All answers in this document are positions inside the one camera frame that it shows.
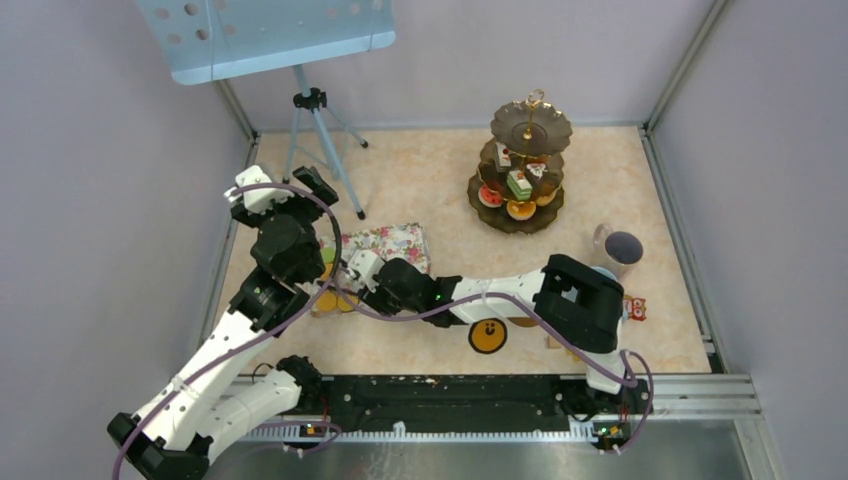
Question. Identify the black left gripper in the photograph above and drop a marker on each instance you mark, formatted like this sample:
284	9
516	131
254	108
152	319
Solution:
308	201

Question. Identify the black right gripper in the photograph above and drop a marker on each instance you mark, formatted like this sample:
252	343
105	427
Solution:
375	300

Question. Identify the round biscuit cookie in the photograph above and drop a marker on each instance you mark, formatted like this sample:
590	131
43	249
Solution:
326	303

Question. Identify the red sprinkled donut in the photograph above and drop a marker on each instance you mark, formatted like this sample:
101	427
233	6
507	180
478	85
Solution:
489	198

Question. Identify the orange fruit tart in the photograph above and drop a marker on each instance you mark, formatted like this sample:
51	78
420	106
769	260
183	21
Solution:
521	211

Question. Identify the green layered cake slice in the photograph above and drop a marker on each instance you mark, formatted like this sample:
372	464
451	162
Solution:
520	187

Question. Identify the white cake slice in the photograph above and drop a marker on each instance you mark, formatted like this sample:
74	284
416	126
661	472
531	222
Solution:
503	161

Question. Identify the round golden bun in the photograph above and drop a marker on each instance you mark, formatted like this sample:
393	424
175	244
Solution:
544	200

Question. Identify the chocolate cream cake slice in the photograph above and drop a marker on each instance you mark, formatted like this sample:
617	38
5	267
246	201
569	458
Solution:
535	170

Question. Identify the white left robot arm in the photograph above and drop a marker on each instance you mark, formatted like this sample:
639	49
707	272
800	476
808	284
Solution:
180	432

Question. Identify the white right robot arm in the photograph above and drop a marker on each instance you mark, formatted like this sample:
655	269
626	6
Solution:
580	306

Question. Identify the floral serving tray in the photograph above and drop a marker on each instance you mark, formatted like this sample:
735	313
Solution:
405	240

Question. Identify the smiley face coaster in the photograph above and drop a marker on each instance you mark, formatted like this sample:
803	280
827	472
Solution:
488	336

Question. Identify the brown round saucer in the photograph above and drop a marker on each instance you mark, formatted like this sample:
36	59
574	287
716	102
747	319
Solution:
524	322

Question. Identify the three-tier smoked glass stand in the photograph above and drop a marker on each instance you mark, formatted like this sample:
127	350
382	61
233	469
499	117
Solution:
534	130

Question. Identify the light blue music stand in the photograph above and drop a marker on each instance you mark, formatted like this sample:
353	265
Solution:
210	41

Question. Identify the blue mug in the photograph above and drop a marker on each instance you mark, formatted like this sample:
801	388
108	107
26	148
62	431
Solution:
605	272

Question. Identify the red owl toy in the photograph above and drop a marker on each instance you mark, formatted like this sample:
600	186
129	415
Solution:
636	308

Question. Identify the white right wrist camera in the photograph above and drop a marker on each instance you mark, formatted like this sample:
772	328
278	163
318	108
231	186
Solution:
363	268

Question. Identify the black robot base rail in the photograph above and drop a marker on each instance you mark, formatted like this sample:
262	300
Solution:
459	405

